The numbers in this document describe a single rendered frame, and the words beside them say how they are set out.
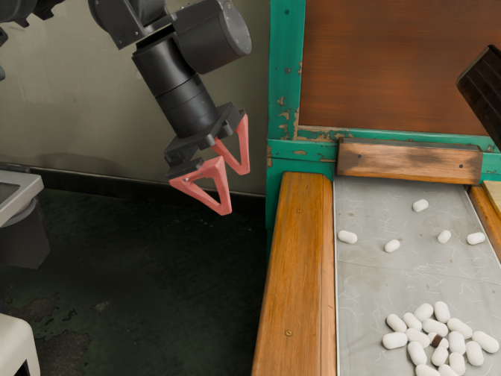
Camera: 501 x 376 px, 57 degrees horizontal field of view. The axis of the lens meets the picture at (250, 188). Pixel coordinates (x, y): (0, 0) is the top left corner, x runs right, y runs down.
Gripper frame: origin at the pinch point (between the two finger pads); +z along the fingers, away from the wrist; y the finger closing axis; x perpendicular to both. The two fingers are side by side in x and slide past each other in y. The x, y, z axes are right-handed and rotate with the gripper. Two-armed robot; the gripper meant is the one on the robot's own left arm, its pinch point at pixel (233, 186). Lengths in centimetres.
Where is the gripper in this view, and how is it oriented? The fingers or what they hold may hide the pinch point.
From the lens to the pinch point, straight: 58.6
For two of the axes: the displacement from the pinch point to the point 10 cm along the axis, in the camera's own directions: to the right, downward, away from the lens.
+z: 4.4, 8.1, 4.0
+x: -8.7, 2.8, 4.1
